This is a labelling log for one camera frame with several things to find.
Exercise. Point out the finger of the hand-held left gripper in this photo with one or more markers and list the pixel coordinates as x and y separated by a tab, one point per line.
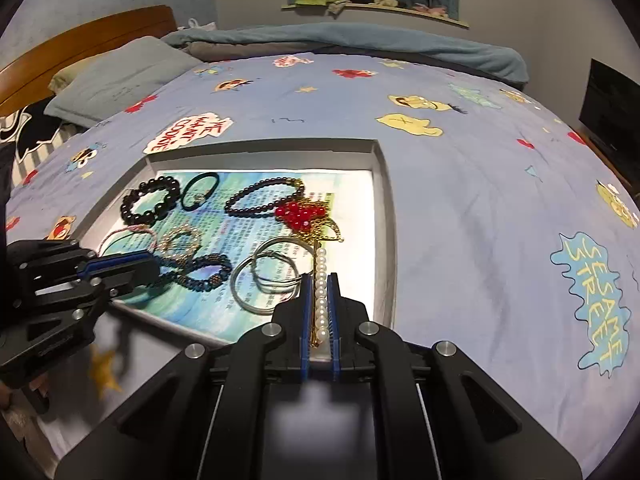
120	262
130	280

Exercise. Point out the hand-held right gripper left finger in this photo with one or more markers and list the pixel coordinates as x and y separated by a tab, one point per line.
306	320

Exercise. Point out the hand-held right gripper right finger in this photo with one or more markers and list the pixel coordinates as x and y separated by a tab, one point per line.
336	320

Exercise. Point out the pearl gold hair clip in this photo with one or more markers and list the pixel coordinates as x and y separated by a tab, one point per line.
321	290

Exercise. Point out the thin silver bangle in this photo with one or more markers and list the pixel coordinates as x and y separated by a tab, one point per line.
272	241

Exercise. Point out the grey cardboard box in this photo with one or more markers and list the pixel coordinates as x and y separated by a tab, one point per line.
385	220

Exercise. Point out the red bead gold leaf brooch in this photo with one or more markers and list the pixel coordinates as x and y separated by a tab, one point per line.
295	215

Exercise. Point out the blue-green printed paper sheet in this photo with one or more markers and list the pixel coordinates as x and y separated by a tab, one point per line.
225	230

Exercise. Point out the black white striped pillow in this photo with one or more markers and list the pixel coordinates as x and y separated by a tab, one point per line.
35	135

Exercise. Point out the blue cartoon printed bedsheet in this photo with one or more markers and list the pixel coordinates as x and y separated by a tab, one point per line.
475	210

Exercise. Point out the grey-blue pillow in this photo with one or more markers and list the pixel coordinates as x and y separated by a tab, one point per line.
125	75

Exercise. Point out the olive pillow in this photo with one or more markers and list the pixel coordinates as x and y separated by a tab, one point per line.
72	72

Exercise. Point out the wooden headboard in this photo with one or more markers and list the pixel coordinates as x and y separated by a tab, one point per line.
90	35

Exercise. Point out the grey duvet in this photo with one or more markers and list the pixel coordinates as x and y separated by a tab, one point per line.
240	49

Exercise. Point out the blue blanket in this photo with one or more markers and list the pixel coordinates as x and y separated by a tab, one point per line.
400	45

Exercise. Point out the window sill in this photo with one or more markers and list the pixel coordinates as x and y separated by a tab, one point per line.
450	19

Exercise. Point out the pink cloth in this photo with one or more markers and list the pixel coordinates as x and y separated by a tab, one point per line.
430	9

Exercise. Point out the black monitor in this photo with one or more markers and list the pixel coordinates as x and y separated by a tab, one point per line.
612	110

